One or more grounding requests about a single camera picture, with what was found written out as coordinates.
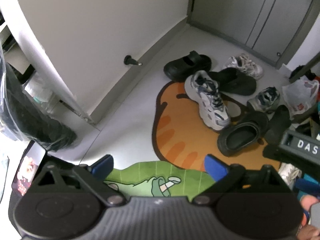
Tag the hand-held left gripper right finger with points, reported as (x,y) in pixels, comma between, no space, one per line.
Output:
(216,166)

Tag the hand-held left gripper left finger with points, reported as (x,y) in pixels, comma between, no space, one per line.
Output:
(103,166)

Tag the black suede clog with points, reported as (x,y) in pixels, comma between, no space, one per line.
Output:
(277,122)
(235,83)

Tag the grey navy mesh sneaker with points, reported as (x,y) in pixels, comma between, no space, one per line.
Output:
(265,100)
(210,100)

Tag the green cartoon mat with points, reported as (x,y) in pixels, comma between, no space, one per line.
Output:
(150,177)

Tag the white plastic bag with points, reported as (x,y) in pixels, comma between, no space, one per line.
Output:
(300,95)

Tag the orange cartoon mat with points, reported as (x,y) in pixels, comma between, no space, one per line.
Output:
(172,120)

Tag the black crinkled bag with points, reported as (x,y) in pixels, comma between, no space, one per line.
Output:
(300,71)

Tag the smartphone with colourful screen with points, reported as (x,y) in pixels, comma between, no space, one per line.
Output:
(25,172)

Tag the dark plastic-wrapped bundle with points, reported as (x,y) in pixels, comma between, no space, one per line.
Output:
(25,115)

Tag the grey door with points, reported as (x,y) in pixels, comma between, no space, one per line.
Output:
(237,10)

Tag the white shelf unit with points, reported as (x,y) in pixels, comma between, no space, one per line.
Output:
(7,32)

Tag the black wall door stopper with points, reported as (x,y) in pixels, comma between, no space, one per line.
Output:
(131,60)

